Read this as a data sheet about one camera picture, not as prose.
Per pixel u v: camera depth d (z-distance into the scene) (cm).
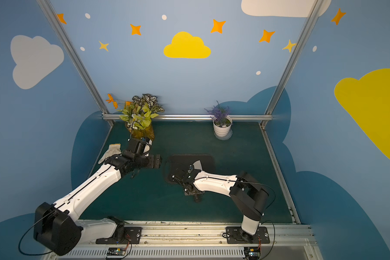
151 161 73
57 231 39
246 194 46
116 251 72
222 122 107
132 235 75
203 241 73
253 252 72
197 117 120
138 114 97
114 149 105
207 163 103
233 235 73
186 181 63
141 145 64
